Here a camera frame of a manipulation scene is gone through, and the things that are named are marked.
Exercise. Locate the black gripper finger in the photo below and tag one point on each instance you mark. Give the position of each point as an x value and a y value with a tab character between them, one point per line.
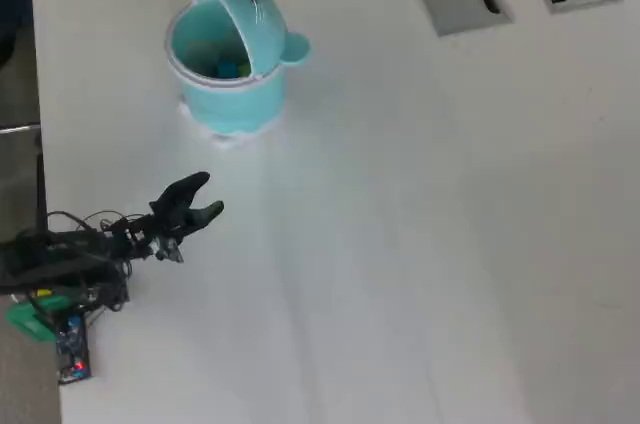
177	199
202	216

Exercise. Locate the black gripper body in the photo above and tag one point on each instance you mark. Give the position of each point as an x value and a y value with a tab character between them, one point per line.
140	239

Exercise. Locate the blue lego block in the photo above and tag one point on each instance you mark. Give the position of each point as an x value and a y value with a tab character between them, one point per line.
227	69

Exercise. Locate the green lego block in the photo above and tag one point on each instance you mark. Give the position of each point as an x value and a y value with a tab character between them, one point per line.
244	70

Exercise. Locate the yellow tag on arm base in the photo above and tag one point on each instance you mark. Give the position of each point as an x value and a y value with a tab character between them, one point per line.
42	291

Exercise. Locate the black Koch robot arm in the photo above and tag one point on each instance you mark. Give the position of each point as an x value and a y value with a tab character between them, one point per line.
50	259

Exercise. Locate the teal whale-shaped bin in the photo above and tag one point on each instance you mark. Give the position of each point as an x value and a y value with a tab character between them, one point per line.
235	99

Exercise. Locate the blue controller circuit board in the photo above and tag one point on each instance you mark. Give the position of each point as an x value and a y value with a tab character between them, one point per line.
74	349

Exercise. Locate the black side panel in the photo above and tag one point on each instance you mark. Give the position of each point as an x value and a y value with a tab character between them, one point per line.
20	179

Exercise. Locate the green table clamp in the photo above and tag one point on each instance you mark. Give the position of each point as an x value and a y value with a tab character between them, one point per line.
27	316

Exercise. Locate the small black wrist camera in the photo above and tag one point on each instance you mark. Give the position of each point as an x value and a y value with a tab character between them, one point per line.
170	250

